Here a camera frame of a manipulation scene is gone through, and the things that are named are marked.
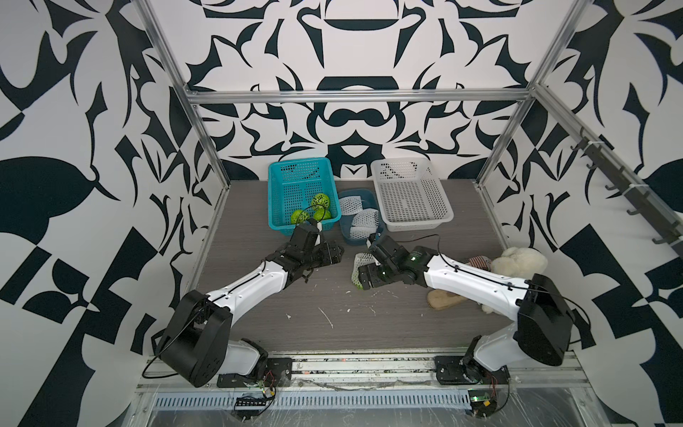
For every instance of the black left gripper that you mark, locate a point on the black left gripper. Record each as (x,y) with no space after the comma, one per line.
(334,256)

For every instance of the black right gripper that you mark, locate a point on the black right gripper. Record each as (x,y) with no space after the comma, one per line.
(370,278)

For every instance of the white foam net sleeve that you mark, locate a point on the white foam net sleeve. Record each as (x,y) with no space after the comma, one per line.
(360,260)

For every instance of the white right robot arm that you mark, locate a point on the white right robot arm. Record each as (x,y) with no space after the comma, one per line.
(541,320)

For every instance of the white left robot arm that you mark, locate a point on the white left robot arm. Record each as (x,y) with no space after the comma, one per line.
(197,343)

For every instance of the green custard apple front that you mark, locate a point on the green custard apple front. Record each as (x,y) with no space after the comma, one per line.
(299,216)

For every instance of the green custard apple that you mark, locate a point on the green custard apple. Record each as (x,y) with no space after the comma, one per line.
(299,216)
(321,201)
(322,214)

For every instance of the white foam net front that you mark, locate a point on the white foam net front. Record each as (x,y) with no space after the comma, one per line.
(361,232)

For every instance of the white foam net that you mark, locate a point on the white foam net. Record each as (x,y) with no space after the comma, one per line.
(367,218)
(351,205)
(361,232)

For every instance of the green custard apple right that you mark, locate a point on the green custard apple right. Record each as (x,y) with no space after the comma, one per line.
(322,214)

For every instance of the white foam net middle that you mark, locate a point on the white foam net middle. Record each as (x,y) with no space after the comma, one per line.
(367,218)

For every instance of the green custard apple upper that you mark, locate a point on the green custard apple upper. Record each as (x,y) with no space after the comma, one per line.
(321,201)

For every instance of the white foam net back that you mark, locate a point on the white foam net back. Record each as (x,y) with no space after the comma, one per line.
(351,205)

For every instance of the tan sponge block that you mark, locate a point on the tan sponge block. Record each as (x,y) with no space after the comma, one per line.
(440,300)

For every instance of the white perforated plastic basket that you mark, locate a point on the white perforated plastic basket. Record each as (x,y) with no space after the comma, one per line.
(410,194)

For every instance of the teal perforated plastic basket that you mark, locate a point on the teal perforated plastic basket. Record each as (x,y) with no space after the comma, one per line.
(293,184)

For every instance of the white plush toy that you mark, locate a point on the white plush toy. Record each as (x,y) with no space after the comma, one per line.
(517,262)

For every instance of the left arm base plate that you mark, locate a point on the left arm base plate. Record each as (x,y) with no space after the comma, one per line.
(267,372)

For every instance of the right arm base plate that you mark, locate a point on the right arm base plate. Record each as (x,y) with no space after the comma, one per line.
(459,370)

